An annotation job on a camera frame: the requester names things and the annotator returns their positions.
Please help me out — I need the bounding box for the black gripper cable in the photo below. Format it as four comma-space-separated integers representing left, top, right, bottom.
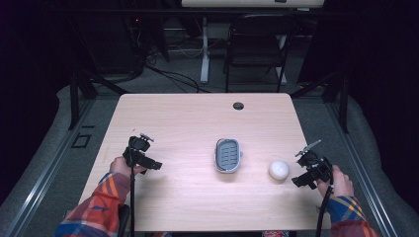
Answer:
314, 164, 335, 237
128, 144, 136, 237

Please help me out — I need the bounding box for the black floor cable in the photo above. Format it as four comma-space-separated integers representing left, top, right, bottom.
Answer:
142, 63, 211, 95

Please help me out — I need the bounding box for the person's left hand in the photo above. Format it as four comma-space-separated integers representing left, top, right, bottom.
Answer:
109, 155, 148, 179

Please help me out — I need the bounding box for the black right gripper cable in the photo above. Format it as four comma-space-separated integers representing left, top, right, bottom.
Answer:
314, 164, 335, 237

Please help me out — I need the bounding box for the black metal frame stand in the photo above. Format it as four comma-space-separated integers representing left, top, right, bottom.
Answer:
66, 63, 130, 131
289, 68, 351, 134

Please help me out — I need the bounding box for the black folding chair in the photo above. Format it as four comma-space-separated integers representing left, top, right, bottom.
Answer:
222, 13, 299, 94

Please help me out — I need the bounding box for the person's right hand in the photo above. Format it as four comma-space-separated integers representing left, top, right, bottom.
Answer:
316, 164, 356, 199

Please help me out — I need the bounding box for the red patterned cloth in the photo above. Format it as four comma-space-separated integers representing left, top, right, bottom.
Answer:
262, 230, 291, 237

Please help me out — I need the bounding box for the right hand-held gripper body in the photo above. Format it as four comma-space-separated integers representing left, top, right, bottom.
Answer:
294, 139, 333, 184

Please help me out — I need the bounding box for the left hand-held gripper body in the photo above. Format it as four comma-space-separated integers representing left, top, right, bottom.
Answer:
122, 132, 155, 168

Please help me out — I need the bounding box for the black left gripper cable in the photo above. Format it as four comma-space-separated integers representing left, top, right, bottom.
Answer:
128, 144, 136, 237

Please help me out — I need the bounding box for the grey metal floor rail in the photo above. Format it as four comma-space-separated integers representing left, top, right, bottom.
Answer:
4, 98, 97, 237
324, 98, 399, 237

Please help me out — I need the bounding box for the grey soap dish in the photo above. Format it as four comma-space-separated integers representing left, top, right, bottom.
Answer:
213, 137, 244, 175

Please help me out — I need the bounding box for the white round soap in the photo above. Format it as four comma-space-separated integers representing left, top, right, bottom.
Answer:
268, 159, 291, 182

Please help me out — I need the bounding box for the white desk leg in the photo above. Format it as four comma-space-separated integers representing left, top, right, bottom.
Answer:
200, 17, 211, 85
277, 34, 289, 86

